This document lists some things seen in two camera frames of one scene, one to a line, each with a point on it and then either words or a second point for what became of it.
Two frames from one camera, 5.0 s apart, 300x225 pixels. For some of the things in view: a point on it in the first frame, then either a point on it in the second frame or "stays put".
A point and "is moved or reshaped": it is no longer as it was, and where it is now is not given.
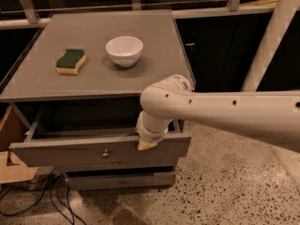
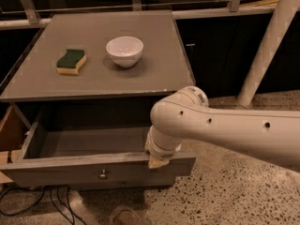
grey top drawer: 96,133 is moved or reshaped
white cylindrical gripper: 152,134 → 163,154
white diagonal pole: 283,14 stays put
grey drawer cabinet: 77,91 stays put
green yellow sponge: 70,62 stays put
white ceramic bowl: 125,50 stays put
